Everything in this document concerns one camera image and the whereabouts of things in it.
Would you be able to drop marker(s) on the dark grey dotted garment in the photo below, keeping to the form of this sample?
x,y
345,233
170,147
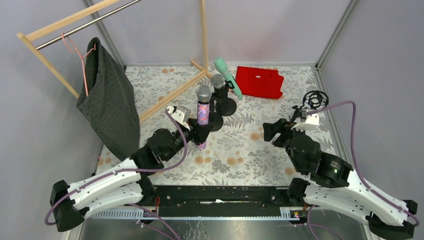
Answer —
x,y
107,102

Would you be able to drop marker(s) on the black tripod shock-mount stand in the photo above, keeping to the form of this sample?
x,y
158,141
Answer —
x,y
312,100

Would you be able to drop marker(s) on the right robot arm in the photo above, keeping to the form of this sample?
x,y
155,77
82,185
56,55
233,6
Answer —
x,y
334,184

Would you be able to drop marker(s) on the black glitter microphone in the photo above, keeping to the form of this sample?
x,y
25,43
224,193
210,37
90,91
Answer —
x,y
220,96

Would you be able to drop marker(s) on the wooden clothes rack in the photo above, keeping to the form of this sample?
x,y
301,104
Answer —
x,y
92,10

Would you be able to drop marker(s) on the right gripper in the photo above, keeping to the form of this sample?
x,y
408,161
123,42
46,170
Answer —
x,y
281,129

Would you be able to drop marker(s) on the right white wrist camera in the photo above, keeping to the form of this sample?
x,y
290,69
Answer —
x,y
308,121

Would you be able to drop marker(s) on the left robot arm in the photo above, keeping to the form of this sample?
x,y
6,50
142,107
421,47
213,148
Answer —
x,y
125,183

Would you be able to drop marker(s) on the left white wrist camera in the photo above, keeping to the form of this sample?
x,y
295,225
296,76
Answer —
x,y
180,114

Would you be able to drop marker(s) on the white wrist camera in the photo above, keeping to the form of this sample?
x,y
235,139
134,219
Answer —
x,y
308,121
180,114

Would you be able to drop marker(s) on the red folded cloth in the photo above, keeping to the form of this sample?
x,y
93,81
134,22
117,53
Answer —
x,y
259,82

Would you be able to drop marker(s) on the mint green microphone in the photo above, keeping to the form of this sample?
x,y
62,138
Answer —
x,y
223,69

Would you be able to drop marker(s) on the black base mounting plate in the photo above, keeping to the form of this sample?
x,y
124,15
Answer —
x,y
220,201

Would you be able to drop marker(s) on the purple glitter microphone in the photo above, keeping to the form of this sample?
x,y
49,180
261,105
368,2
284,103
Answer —
x,y
204,95

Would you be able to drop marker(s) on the black round-base mic stand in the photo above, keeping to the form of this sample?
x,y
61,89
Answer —
x,y
232,106

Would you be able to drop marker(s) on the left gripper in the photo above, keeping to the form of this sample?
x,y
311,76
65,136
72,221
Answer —
x,y
197,128

